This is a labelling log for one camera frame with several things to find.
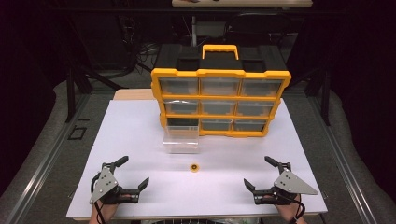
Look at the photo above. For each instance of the grid of clear cabinet drawers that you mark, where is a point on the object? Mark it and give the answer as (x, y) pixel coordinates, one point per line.
(219, 86)

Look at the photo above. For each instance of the person's right hand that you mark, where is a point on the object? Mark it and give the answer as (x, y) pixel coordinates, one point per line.
(288, 211)

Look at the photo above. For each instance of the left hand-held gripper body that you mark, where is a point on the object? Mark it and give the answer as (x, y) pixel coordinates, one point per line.
(104, 186)

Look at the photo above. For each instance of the clear plastic drawer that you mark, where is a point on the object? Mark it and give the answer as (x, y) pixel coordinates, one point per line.
(180, 140)

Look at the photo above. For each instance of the grey metal post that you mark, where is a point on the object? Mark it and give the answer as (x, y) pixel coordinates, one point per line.
(194, 31)

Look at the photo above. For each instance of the aluminium floor rail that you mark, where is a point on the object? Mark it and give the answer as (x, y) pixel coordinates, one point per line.
(345, 161)
(46, 161)

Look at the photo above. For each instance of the person's left hand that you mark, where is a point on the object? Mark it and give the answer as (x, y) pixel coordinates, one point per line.
(106, 213)

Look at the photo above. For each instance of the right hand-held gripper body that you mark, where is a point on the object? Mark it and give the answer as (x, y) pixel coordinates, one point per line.
(292, 185)

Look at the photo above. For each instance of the yellow black drawer organizer cabinet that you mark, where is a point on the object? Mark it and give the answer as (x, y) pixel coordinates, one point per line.
(219, 73)

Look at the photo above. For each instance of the black metal stand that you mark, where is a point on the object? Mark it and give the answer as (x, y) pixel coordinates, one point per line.
(71, 93)

